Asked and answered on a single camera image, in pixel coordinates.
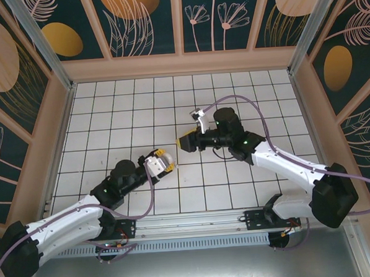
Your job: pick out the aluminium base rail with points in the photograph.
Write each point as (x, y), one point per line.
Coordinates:
(189, 223)

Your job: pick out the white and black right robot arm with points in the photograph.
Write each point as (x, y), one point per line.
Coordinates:
(282, 164)

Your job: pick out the aluminium corner post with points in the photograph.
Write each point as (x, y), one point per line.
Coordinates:
(311, 29)
(43, 43)

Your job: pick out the grey sheet metal panel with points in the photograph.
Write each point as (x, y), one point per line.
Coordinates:
(192, 268)

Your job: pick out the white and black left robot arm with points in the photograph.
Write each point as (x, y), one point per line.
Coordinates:
(68, 219)

